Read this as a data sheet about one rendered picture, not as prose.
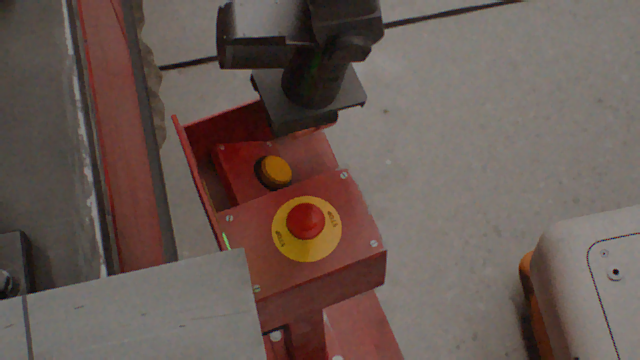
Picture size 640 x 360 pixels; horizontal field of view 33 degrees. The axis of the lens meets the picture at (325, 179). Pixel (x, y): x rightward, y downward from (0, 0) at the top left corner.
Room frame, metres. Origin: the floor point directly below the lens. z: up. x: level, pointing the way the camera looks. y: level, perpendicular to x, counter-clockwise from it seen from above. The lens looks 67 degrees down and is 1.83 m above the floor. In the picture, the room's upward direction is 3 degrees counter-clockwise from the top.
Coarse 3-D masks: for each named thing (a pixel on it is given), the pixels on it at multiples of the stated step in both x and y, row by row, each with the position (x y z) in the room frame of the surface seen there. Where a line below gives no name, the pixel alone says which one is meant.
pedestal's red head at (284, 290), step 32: (192, 128) 0.50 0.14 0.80; (224, 128) 0.52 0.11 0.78; (256, 128) 0.53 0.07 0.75; (192, 160) 0.45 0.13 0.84; (224, 160) 0.49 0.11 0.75; (256, 160) 0.50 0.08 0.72; (288, 160) 0.50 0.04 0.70; (320, 160) 0.50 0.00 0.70; (224, 192) 0.47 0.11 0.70; (256, 192) 0.46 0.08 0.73; (288, 192) 0.43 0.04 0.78; (320, 192) 0.43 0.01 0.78; (352, 192) 0.43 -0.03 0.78; (224, 224) 0.40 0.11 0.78; (256, 224) 0.40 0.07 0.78; (352, 224) 0.39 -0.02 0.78; (256, 256) 0.37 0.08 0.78; (352, 256) 0.36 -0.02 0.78; (384, 256) 0.36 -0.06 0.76; (256, 288) 0.33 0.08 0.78; (288, 288) 0.33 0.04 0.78; (320, 288) 0.34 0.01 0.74; (352, 288) 0.35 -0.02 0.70; (288, 320) 0.33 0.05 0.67
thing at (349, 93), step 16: (288, 64) 0.50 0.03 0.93; (256, 80) 0.50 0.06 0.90; (272, 80) 0.50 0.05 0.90; (288, 80) 0.49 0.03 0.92; (304, 80) 0.48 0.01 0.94; (320, 80) 0.48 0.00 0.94; (336, 80) 0.48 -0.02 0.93; (352, 80) 0.51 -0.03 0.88; (272, 96) 0.49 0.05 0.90; (288, 96) 0.48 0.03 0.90; (304, 96) 0.48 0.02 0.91; (320, 96) 0.47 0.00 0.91; (336, 96) 0.49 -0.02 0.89; (352, 96) 0.49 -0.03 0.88; (272, 112) 0.47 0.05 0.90; (288, 112) 0.47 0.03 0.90; (304, 112) 0.47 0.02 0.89; (320, 112) 0.47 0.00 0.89; (272, 128) 0.46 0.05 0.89
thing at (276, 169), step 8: (264, 160) 0.49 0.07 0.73; (272, 160) 0.50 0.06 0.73; (280, 160) 0.50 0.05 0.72; (264, 168) 0.48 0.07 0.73; (272, 168) 0.48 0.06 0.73; (280, 168) 0.49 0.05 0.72; (288, 168) 0.49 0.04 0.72; (264, 176) 0.47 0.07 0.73; (272, 176) 0.47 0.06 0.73; (280, 176) 0.48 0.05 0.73; (288, 176) 0.48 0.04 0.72; (272, 184) 0.47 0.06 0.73; (280, 184) 0.47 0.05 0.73
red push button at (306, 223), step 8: (296, 208) 0.40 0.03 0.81; (304, 208) 0.40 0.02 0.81; (312, 208) 0.40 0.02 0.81; (320, 208) 0.40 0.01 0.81; (288, 216) 0.40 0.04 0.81; (296, 216) 0.40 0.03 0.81; (304, 216) 0.39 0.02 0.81; (312, 216) 0.39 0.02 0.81; (320, 216) 0.39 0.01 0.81; (288, 224) 0.39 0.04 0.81; (296, 224) 0.39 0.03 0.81; (304, 224) 0.39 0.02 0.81; (312, 224) 0.39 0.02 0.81; (320, 224) 0.39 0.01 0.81; (296, 232) 0.38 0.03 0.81; (304, 232) 0.38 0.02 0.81; (312, 232) 0.38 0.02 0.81; (320, 232) 0.38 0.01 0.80
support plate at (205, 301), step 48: (96, 288) 0.27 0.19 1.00; (144, 288) 0.27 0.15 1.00; (192, 288) 0.26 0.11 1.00; (240, 288) 0.26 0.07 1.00; (0, 336) 0.24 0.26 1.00; (48, 336) 0.23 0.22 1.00; (96, 336) 0.23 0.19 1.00; (144, 336) 0.23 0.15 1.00; (192, 336) 0.23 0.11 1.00; (240, 336) 0.22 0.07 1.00
